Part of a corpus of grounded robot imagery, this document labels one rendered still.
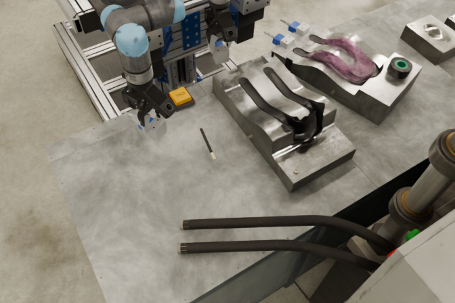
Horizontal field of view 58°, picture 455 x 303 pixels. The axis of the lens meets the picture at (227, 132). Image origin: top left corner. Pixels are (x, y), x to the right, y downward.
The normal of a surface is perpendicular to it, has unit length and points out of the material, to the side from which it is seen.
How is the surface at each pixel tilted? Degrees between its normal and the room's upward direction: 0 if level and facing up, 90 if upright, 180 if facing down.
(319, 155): 0
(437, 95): 0
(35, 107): 0
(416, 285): 90
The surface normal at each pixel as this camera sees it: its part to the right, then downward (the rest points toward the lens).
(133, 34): 0.02, -0.60
